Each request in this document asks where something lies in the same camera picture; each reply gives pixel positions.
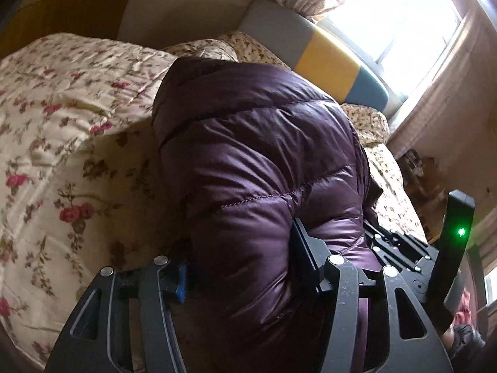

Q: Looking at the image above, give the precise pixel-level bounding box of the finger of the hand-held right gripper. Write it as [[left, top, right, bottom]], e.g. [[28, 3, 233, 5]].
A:
[[363, 219, 433, 259], [371, 243, 422, 274]]

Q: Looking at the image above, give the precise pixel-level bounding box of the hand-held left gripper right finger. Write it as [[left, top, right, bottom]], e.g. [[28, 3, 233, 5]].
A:
[[291, 218, 455, 373]]

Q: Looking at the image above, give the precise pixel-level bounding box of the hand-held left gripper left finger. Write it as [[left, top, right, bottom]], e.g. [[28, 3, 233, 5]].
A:
[[46, 256, 191, 373]]

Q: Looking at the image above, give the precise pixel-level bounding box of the purple down jacket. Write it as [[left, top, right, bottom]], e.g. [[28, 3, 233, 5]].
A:
[[152, 57, 384, 373]]

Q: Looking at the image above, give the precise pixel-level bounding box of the brown clutter pile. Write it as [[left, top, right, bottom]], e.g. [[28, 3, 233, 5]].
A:
[[399, 148, 449, 220]]

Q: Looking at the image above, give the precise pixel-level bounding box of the floral quilt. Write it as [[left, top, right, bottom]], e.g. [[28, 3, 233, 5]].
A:
[[0, 31, 428, 368]]

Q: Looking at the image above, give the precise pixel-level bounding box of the grey yellow blue headboard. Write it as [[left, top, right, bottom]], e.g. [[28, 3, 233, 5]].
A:
[[238, 1, 389, 113]]

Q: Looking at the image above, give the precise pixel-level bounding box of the window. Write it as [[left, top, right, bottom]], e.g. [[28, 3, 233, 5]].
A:
[[318, 0, 467, 102]]

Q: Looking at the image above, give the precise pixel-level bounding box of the brown wooden wardrobe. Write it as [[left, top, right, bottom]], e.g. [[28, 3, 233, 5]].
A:
[[0, 0, 144, 60]]

